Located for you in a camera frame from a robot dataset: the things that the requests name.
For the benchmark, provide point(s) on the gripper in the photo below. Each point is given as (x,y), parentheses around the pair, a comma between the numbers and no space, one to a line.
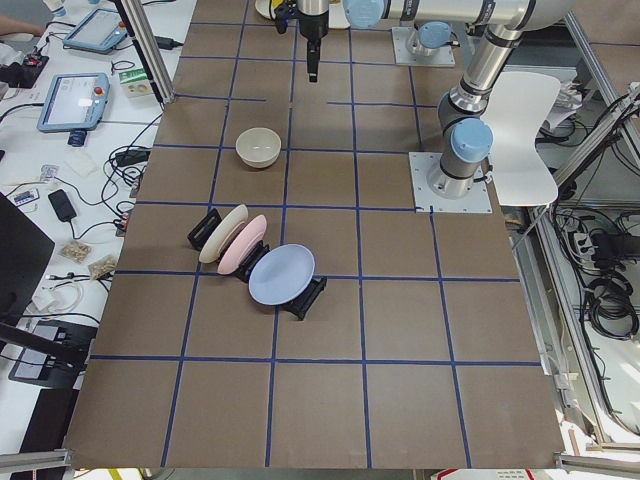
(313,27)

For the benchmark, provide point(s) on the beige ceramic bowl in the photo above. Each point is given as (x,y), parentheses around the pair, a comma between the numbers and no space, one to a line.
(258,147)

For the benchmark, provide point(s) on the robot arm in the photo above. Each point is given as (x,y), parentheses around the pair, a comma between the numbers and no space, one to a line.
(428,38)
(505,22)

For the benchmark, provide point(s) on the person forearm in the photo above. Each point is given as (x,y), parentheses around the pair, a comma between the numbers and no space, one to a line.
(11,26)

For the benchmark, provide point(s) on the white shallow plate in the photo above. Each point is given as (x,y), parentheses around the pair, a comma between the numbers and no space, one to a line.
(266,8)

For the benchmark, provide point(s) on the black power adapter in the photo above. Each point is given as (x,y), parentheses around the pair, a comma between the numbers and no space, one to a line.
(167,43)

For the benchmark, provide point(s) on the green white carton box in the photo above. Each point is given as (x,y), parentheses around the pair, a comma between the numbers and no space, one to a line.
(135,83)

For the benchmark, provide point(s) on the far teach pendant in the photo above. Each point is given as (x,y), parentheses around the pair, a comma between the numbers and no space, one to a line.
(101,31)

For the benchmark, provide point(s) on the teach pendant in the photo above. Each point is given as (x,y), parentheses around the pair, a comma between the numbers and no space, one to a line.
(74,102)
(101,31)

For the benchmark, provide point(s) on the white plastic chair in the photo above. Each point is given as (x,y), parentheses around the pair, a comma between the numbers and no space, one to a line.
(518,105)

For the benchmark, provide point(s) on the pink plate in rack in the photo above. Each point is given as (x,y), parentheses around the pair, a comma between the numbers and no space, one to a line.
(242,245)

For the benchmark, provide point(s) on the cream plate in rack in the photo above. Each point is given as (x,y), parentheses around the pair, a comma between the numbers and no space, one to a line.
(224,234)

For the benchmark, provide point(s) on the blue plate in rack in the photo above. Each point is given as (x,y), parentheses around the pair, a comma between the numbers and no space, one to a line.
(282,274)

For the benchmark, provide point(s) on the near teach pendant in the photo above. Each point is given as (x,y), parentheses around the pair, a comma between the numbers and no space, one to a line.
(74,102)

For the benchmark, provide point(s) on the black dish rack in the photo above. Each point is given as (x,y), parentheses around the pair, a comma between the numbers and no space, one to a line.
(298,307)

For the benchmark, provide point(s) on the black phone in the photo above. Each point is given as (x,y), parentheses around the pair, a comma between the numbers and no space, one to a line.
(62,206)

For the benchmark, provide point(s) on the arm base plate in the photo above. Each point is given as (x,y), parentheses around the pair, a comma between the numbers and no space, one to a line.
(435,192)
(444,58)

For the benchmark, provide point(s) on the aluminium frame post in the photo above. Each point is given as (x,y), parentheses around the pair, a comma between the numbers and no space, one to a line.
(139,29)

